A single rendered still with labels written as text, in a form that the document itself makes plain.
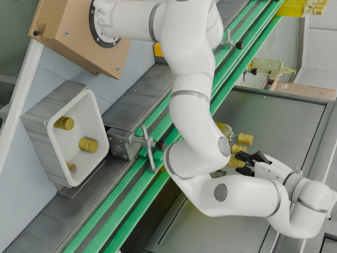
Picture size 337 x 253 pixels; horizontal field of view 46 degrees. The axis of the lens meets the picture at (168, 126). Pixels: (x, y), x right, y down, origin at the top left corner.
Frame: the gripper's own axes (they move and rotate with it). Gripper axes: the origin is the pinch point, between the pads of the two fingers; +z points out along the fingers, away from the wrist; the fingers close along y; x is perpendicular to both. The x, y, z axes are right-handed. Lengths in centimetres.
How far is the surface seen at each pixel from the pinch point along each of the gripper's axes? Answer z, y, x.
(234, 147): 5.5, 0.7, -3.7
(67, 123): 28, 26, 36
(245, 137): 5.7, 0.8, -9.7
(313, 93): 149, -231, -370
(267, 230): -13.4, -13.6, 7.5
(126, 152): 24.5, 8.7, 23.2
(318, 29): 231, -228, -545
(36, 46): 37, 44, 33
